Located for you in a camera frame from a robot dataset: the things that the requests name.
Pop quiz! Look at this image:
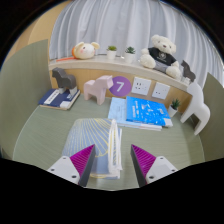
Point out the navy blue book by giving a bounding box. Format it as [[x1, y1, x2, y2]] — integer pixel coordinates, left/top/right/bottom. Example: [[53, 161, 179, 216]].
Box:
[[38, 88, 82, 111]]

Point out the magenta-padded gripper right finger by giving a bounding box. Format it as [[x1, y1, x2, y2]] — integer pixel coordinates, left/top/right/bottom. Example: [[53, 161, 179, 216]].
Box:
[[130, 143, 179, 188]]

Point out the grey-white curtain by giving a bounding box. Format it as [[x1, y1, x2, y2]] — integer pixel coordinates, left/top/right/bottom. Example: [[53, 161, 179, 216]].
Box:
[[48, 0, 224, 89]]

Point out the cream and orange plush toy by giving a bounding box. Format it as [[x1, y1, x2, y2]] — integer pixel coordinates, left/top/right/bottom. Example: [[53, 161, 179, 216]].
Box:
[[55, 41, 101, 63]]

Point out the white wall socket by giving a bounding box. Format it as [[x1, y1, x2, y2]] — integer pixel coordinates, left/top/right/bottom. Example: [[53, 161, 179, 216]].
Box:
[[151, 81, 171, 100], [130, 76, 152, 97]]

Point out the wooden shelf ledge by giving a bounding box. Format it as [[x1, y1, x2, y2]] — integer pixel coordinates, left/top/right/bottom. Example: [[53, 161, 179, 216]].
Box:
[[48, 54, 194, 111]]

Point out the dark grey wooden horse figure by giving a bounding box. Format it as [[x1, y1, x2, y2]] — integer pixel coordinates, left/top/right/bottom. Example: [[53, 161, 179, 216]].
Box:
[[51, 67, 79, 97]]

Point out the green divider panel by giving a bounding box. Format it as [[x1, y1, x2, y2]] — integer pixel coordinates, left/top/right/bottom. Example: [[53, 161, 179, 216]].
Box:
[[0, 39, 54, 160], [199, 72, 224, 163]]

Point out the white wooden horse figure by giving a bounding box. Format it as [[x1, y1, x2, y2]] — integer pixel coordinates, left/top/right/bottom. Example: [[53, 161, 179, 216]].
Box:
[[179, 80, 212, 136]]

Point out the small potted plant white pot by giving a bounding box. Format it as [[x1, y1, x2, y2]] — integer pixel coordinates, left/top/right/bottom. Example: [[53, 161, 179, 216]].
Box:
[[106, 45, 118, 61], [124, 46, 137, 64], [167, 98, 182, 118]]

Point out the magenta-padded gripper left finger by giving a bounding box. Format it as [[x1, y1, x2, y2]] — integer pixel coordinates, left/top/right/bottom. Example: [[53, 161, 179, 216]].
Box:
[[46, 143, 97, 188]]

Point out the light blue book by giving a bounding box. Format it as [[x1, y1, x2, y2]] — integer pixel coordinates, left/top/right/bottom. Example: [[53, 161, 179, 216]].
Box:
[[107, 96, 163, 132]]

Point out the pink wooden horse figure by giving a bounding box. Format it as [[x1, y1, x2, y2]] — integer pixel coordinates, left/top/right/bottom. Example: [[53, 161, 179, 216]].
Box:
[[83, 74, 114, 106]]

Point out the small dark horse figure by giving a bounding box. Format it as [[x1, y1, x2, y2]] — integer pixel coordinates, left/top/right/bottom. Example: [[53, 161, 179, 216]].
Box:
[[180, 59, 197, 83]]

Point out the cream teddy bear black shirt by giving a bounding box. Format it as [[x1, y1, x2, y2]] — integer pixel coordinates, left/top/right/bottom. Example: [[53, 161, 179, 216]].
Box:
[[138, 34, 183, 80]]

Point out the purple round number sign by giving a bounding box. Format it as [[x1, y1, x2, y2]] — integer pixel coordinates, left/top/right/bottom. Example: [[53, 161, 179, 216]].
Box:
[[108, 75, 133, 98]]

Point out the bright blue book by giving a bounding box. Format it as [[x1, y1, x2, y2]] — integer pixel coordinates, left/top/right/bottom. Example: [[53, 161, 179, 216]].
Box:
[[125, 95, 174, 128]]

